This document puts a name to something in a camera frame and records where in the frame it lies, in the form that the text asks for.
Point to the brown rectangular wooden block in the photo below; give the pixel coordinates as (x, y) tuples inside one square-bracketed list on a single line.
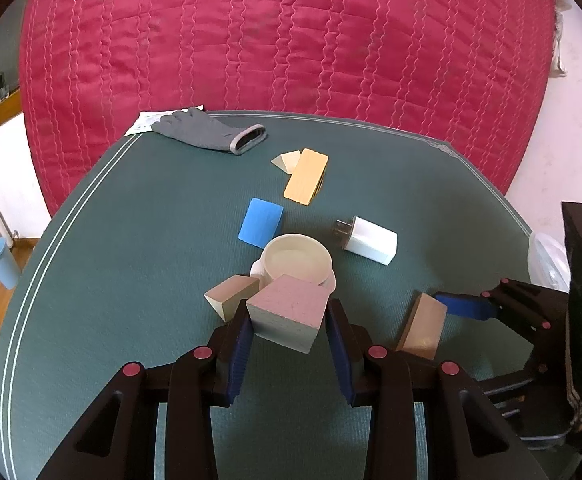
[(421, 330)]

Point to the grey work glove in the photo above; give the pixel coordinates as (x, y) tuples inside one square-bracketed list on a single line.
[(196, 127)]

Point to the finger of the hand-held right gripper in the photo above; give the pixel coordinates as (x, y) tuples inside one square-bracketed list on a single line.
[(466, 306), (531, 385)]

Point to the white paper sheet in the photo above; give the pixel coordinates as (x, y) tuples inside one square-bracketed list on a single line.
[(138, 124)]

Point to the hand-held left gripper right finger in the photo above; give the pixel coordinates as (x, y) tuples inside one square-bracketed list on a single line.
[(338, 355)]

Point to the blue wooden block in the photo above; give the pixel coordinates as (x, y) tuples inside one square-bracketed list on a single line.
[(258, 220)]

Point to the green table cover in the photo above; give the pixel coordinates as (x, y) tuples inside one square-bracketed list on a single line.
[(136, 240)]

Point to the clear round plastic container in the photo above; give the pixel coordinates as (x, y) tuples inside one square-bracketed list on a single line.
[(546, 260)]

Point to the beige wedge wooden block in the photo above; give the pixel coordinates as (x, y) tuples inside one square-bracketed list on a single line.
[(228, 292)]

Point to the white cloth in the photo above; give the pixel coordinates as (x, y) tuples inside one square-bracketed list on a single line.
[(560, 35)]

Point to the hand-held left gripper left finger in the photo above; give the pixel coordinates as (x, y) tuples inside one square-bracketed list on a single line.
[(241, 355)]

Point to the white charger plug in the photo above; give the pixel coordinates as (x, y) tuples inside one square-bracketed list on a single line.
[(371, 240)]

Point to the beige triangular wooden block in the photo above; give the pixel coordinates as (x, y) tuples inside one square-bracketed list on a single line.
[(287, 161)]

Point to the yellow rectangular wooden block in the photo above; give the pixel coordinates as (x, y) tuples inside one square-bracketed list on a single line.
[(305, 177)]

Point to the blue waste bin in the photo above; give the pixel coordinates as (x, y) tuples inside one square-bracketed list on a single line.
[(2, 262)]

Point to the red quilted blanket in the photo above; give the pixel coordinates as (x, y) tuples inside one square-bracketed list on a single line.
[(291, 35)]

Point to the cream round container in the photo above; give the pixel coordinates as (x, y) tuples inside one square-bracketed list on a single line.
[(296, 260)]

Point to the pink wooden cube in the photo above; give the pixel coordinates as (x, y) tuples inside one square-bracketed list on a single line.
[(286, 310)]

